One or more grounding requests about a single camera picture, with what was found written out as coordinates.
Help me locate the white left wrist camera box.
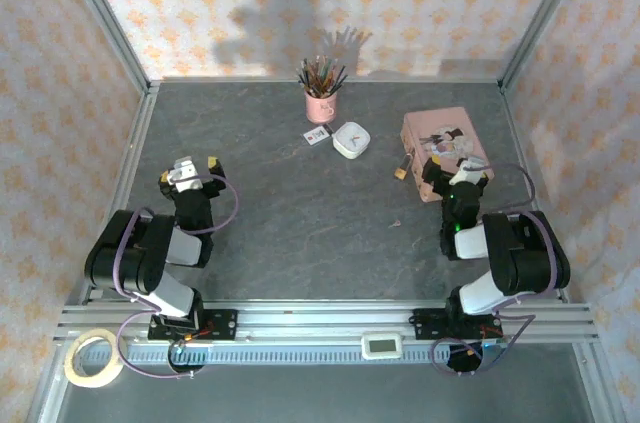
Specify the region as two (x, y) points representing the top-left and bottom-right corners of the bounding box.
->
(167, 156), (202, 192)

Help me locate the white square alarm clock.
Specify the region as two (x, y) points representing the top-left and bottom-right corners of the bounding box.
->
(331, 121), (372, 160)

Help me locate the grey slotted cable duct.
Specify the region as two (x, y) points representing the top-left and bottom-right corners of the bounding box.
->
(79, 342), (506, 365)

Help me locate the pink printed tin box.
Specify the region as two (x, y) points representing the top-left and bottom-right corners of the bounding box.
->
(400, 106), (494, 203)

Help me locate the bunch of coloured pencils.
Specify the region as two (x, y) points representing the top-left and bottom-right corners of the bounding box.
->
(296, 56), (349, 98)

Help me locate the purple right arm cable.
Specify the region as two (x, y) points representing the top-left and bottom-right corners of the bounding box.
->
(430, 163), (557, 377)

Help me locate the pink pencil cup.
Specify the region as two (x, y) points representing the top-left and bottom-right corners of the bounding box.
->
(305, 87), (338, 124)

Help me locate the aluminium frame post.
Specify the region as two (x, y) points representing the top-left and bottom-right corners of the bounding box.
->
(54, 0), (152, 90)
(499, 0), (596, 90)

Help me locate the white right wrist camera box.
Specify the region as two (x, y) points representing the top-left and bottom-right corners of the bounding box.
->
(449, 156), (490, 187)

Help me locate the small white printed card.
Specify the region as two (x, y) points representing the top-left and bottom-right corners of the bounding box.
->
(300, 126), (333, 145)

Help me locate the beige masking tape roll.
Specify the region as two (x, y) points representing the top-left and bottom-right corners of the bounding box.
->
(64, 328), (124, 388)

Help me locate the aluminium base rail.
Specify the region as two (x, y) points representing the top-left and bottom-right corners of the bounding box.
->
(54, 300), (599, 344)

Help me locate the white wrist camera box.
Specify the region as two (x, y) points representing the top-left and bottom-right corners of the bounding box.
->
(167, 156), (202, 192)
(449, 156), (490, 187)

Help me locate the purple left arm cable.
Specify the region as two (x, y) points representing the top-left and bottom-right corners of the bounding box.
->
(113, 175), (240, 380)

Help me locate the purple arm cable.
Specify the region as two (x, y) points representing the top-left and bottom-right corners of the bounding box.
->
(430, 163), (557, 377)
(113, 175), (240, 380)

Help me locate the white digital display device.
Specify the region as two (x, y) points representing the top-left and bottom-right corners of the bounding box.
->
(361, 332), (404, 360)

